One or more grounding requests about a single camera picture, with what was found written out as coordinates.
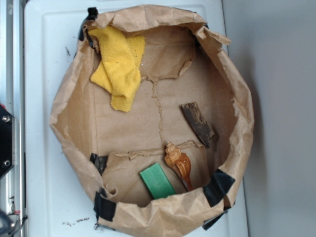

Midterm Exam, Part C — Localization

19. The brown conch seashell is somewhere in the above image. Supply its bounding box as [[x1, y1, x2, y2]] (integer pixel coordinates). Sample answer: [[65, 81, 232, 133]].
[[164, 142, 193, 192]]

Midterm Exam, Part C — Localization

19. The dark wooden bark piece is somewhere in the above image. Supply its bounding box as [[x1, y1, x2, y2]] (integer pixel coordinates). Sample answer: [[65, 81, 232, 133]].
[[181, 102, 214, 148]]

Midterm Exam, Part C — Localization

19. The brown paper bag bin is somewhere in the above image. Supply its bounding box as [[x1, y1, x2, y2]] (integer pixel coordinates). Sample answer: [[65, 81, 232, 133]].
[[50, 5, 254, 237]]

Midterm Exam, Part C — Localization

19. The green rectangular block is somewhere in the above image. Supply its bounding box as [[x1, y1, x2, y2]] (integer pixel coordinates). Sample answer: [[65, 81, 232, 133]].
[[139, 163, 176, 199]]

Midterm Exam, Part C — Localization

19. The black metal bracket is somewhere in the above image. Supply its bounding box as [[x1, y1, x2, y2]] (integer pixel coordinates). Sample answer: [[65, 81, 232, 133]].
[[0, 104, 15, 180]]

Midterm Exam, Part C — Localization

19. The yellow cloth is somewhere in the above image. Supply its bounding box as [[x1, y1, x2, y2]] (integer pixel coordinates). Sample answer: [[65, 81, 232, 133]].
[[88, 26, 146, 112]]

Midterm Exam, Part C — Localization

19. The aluminium frame rail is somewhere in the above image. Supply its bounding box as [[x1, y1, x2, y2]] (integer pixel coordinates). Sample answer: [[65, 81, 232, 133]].
[[0, 0, 28, 237]]

